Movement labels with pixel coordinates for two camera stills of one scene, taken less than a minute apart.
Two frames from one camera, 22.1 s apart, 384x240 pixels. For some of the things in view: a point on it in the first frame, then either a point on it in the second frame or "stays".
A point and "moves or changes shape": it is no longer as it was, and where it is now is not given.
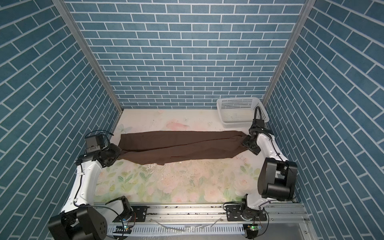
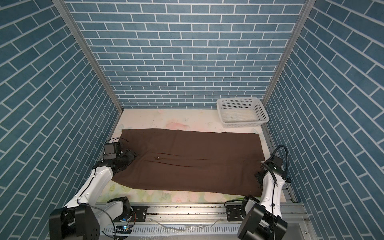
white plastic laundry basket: [240, 112] stays
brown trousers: [173, 147] moves or changes shape
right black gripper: [255, 151] → [259, 175]
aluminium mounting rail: [278, 215] stays
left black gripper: [117, 152] → [131, 155]
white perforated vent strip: [176, 230] stays
